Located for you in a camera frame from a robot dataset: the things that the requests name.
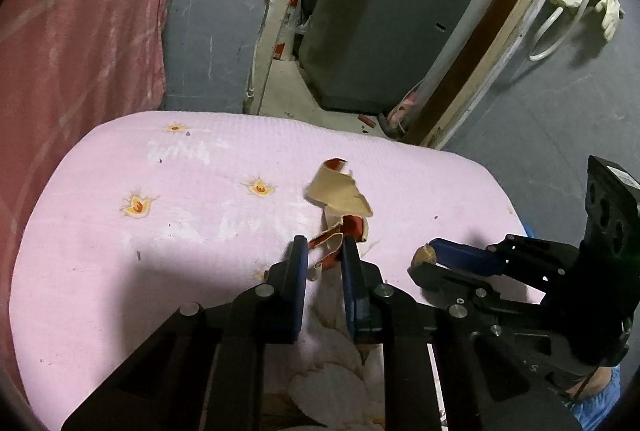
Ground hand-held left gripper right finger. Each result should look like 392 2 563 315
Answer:
341 237 584 431

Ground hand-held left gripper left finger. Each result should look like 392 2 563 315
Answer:
60 235 309 431

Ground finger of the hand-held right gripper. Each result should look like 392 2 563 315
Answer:
429 233 582 293
407 262 552 328

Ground small tan shell piece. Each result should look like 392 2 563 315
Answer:
411 245 437 268

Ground small red fruit peel strip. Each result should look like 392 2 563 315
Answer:
307 216 372 283

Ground large curled red fruit peel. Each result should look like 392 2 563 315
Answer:
305 158 374 220

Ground pink flower print mat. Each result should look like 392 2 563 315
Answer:
9 110 547 431

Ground pink slippers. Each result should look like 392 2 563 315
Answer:
386 90 422 132

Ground grey cabinet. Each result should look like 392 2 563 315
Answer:
297 0 475 112

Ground white red sack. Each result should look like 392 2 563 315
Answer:
272 0 307 62

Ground red checkered cloth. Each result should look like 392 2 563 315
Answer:
0 0 190 394

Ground wooden door frame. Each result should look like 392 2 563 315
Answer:
242 0 577 150

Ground white hose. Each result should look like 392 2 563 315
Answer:
528 0 602 62

